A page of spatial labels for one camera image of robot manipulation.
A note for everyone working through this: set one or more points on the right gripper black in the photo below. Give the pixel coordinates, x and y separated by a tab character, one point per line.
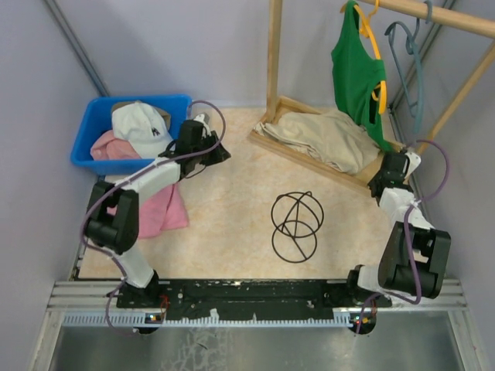
373	178

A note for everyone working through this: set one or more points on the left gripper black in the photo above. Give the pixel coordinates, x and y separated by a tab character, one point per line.
220	154

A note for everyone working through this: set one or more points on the white baseball cap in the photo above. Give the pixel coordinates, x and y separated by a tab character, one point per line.
141	125

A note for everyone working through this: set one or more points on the black wire hat stand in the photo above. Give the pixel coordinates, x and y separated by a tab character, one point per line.
296	217

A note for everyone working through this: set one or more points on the pink baseball cap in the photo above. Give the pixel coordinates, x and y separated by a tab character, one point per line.
108	147

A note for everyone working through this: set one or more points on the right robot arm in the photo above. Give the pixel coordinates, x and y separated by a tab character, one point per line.
413	264

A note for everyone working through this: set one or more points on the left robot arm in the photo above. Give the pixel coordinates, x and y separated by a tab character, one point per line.
112	220

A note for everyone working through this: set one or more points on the tan baseball cap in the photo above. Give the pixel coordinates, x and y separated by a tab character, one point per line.
163	114

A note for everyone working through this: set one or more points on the beige cloth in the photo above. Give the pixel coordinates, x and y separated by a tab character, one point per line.
331	138

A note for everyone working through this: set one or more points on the pink folded cloth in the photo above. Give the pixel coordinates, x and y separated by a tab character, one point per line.
163	211

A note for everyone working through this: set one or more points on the green tank top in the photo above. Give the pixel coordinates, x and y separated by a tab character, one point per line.
355	74

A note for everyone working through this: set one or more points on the yellow hanger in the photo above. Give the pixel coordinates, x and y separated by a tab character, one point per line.
357	23

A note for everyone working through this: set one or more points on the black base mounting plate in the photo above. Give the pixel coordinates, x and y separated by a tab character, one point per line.
242	300

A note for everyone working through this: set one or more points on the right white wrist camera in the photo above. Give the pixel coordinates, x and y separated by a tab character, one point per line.
414	160

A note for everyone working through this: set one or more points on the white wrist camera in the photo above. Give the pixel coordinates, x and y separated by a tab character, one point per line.
414	160
203	118

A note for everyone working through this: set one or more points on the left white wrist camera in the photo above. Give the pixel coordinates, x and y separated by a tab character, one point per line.
203	118

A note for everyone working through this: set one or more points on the aluminium rail frame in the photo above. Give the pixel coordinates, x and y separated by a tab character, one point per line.
94	304

